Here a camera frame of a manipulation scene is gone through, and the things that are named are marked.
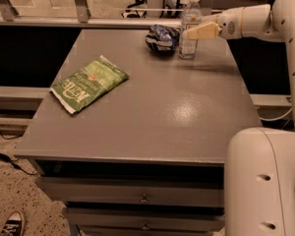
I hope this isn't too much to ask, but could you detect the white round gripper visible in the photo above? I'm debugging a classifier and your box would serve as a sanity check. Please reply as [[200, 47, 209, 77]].
[[186, 7, 244, 40]]

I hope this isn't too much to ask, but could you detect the clear plastic water bottle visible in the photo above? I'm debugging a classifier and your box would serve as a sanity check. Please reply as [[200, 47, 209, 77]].
[[178, 0, 203, 60]]

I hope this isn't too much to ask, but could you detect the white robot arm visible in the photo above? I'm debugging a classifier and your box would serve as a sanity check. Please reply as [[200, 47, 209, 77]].
[[183, 0, 295, 236]]

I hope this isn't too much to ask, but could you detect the blue crumpled chip bag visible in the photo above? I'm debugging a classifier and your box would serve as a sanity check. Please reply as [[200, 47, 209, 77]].
[[146, 25, 180, 55]]

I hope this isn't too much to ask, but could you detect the green Kettle chip bag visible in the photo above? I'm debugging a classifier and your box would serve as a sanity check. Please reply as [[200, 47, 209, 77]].
[[50, 55, 130, 114]]

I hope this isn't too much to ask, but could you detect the grey drawer cabinet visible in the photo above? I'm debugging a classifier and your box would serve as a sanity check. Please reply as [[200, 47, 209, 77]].
[[16, 29, 260, 236]]

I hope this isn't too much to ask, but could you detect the upper grey drawer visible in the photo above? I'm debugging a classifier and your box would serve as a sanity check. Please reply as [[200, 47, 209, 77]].
[[36, 177, 224, 207]]

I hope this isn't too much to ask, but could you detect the grey drawer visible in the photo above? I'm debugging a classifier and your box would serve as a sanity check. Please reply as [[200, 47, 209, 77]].
[[36, 177, 224, 207], [63, 206, 224, 232]]

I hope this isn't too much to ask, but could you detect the lower grey drawer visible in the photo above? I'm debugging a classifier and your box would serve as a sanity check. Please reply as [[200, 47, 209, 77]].
[[63, 206, 224, 232]]

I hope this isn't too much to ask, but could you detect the black white sneaker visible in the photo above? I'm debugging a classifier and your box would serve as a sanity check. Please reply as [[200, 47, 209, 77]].
[[0, 211, 25, 236]]

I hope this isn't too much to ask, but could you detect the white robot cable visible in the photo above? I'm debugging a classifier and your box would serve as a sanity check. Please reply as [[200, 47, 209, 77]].
[[259, 106, 294, 123]]

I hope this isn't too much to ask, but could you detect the metal railing frame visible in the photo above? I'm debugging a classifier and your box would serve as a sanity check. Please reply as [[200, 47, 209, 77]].
[[0, 0, 182, 29]]

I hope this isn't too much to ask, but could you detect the black floor cable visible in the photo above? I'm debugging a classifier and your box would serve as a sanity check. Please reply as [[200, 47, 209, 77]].
[[0, 150, 38, 177]]

